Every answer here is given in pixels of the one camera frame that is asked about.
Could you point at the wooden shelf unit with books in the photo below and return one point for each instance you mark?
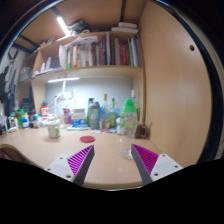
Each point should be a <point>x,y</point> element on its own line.
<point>100,53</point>

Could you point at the clear bottle with gold cap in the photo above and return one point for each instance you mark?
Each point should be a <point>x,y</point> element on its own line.
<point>104,115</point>

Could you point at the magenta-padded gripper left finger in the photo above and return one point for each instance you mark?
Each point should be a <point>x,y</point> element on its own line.
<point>66,166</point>

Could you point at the green plastic container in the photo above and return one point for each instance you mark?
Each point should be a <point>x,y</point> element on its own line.
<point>20,117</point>

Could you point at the ceiling strip light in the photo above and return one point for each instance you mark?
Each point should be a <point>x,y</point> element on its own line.
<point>63,26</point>

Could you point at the white under-shelf light bar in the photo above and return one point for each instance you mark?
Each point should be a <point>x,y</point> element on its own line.
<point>63,79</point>

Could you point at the dark hanging clothes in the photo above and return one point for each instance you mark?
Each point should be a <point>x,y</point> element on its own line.
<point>9,83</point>

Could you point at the small white bottle blue label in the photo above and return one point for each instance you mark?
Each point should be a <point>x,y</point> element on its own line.
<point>25,122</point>

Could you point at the red and white canister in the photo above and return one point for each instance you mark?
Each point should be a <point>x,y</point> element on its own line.
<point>44,112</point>

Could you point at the green glass bottle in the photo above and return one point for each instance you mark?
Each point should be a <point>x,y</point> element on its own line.
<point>113,116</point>

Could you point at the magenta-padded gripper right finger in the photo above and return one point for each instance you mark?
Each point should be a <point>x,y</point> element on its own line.
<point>156,165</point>

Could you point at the clear bottle with green cap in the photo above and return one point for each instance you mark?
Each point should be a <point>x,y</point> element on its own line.
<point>128,123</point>

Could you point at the magenta carton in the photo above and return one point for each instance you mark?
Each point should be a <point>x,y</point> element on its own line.
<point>67,116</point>

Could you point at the brown mug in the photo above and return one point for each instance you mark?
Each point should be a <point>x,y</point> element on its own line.
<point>141,130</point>

